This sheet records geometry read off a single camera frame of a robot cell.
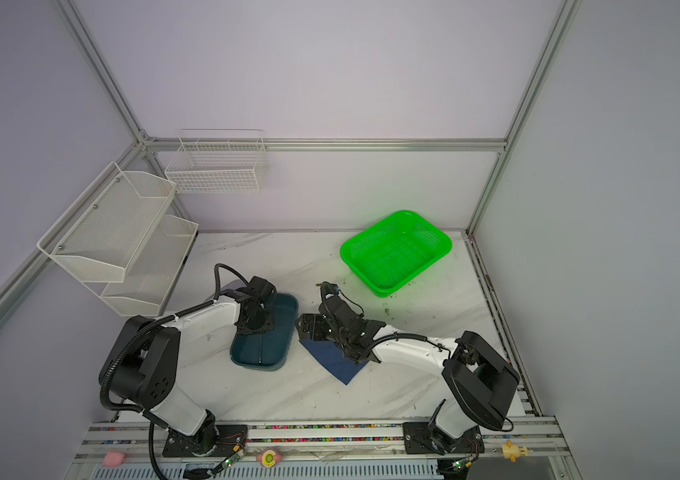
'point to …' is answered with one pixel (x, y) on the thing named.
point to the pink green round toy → (268, 458)
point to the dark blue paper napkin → (330, 357)
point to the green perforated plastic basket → (394, 251)
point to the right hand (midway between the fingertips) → (304, 323)
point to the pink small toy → (113, 459)
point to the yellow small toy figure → (512, 451)
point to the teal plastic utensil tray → (269, 350)
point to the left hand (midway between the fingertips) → (261, 329)
